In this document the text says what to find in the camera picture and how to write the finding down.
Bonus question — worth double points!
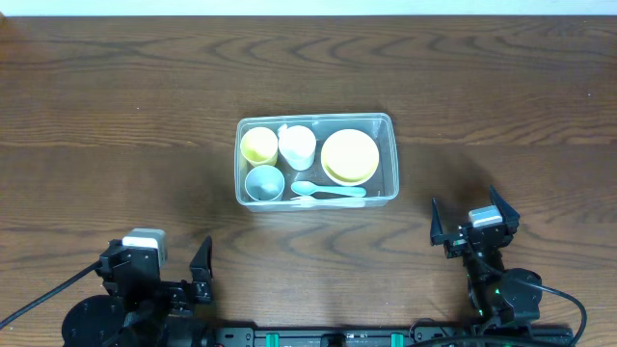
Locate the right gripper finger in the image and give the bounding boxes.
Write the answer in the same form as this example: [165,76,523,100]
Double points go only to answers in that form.
[489,185,520,223]
[430,198,443,246]

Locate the grey plastic cup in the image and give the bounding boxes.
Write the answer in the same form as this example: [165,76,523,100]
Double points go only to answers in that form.
[245,165,285,201]

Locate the yellow plastic bowl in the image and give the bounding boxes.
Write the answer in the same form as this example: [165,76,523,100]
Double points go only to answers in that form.
[320,129,380,177]

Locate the pale pink plastic fork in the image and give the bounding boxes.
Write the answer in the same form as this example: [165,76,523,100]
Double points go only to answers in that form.
[290,196,365,209]

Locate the mint green plastic spoon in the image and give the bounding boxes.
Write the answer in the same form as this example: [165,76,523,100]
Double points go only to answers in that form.
[290,181,366,198]

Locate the yellow plastic cup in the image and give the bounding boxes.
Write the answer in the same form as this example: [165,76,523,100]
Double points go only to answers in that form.
[240,126,279,167]

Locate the clear plastic container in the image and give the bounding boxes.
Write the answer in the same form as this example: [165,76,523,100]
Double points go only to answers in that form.
[234,113,400,212]

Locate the white plastic cup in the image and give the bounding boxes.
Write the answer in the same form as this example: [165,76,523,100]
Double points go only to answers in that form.
[277,124,317,171]

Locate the grey plastic bowl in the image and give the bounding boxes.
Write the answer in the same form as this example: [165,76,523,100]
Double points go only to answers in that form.
[321,160,379,186]

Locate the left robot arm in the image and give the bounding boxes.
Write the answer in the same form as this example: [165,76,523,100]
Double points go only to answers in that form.
[62,228,215,347]

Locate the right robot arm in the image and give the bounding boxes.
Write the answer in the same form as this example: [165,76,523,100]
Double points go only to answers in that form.
[430,187,542,334]

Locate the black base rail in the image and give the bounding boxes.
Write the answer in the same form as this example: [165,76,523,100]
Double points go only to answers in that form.
[201,321,575,347]

